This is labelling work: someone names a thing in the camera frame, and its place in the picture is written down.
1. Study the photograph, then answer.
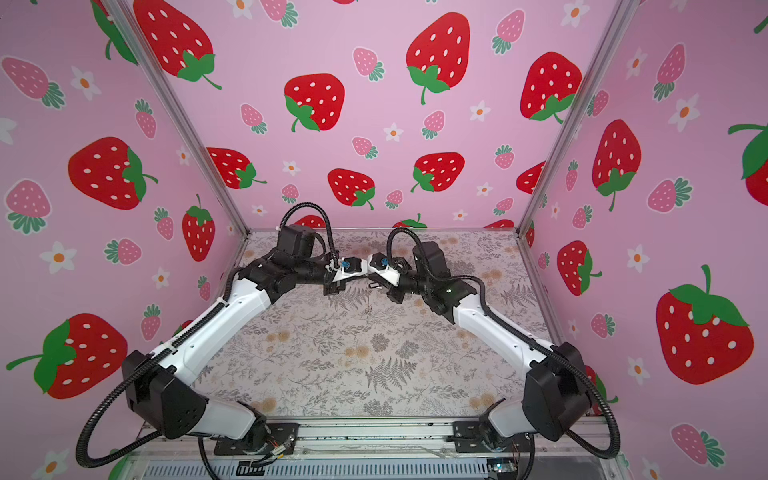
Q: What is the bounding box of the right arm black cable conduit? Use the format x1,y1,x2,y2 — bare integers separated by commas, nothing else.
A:
385,226,621,460

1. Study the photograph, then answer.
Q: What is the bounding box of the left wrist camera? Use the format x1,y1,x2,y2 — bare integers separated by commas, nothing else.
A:
332,257,368,283

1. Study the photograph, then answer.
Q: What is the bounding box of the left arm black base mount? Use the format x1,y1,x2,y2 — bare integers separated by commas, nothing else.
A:
213,422,300,457

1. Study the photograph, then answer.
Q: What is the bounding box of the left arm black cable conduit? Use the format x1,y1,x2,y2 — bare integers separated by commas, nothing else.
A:
74,202,340,469

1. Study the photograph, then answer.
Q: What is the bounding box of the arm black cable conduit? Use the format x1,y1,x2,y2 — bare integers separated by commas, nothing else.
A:
74,202,340,469
385,226,621,460

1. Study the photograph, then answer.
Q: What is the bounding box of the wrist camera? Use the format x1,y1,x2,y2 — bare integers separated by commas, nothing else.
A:
332,257,368,283
367,253,401,287

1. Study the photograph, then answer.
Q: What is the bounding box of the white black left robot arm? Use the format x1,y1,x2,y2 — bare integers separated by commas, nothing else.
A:
123,225,369,451

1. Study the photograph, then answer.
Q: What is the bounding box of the aluminium corner post right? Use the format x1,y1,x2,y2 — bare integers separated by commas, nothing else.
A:
517,0,640,238

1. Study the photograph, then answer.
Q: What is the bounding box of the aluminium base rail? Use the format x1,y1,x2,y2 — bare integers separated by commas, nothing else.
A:
113,417,632,479

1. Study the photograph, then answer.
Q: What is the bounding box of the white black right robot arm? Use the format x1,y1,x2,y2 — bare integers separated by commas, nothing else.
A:
369,240,599,443

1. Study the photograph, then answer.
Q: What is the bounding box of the aluminium corner post left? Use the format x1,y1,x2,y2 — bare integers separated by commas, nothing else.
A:
105,0,249,237

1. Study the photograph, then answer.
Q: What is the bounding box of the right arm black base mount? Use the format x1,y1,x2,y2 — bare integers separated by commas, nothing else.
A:
451,420,535,454

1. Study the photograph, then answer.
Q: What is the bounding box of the aluminium corner post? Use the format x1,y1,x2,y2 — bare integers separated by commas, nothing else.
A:
105,0,249,237
517,0,640,238

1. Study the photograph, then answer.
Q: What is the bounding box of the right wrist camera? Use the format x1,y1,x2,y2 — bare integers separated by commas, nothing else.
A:
367,253,401,287

